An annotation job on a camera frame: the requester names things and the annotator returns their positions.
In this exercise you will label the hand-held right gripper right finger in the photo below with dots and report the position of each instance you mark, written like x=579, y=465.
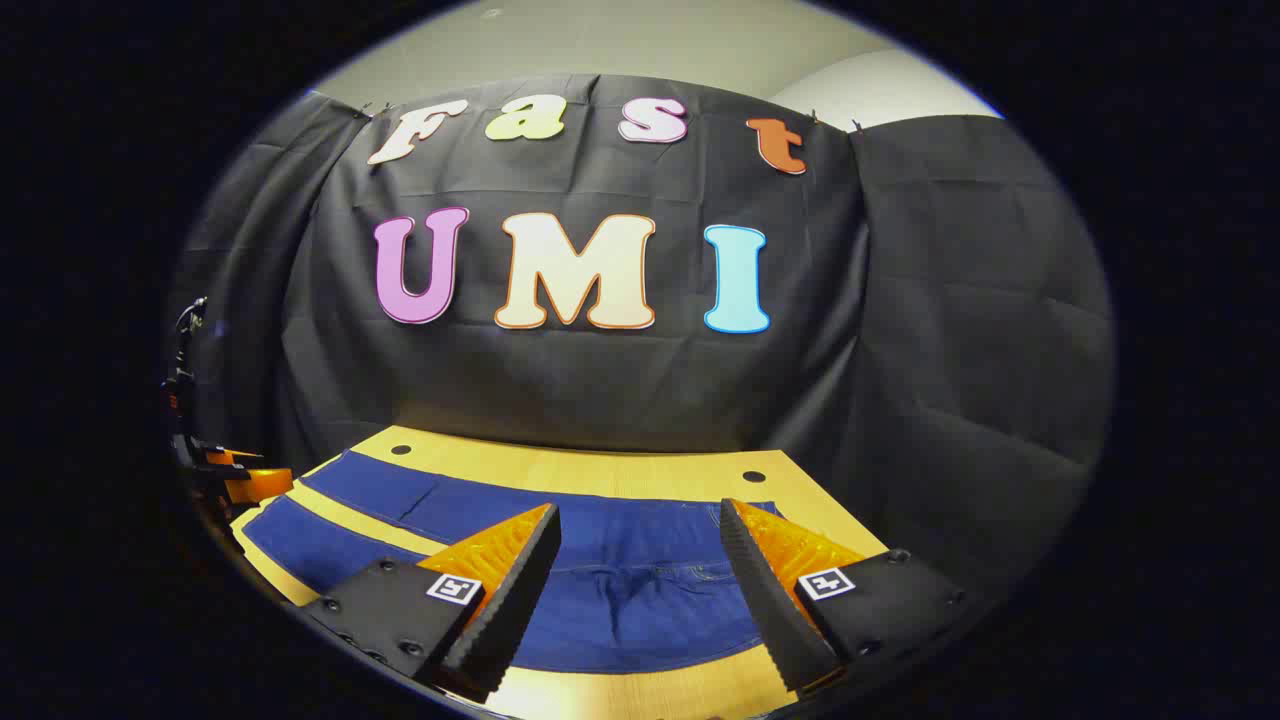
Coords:
x=765, y=590

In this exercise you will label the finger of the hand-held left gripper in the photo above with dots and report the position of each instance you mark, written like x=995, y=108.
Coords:
x=262, y=486
x=235, y=458

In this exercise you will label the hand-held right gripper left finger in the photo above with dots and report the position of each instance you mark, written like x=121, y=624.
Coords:
x=520, y=590

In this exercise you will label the blue denim jeans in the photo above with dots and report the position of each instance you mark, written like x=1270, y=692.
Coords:
x=640, y=590

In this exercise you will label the black backdrop cloth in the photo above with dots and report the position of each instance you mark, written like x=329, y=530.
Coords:
x=600, y=390

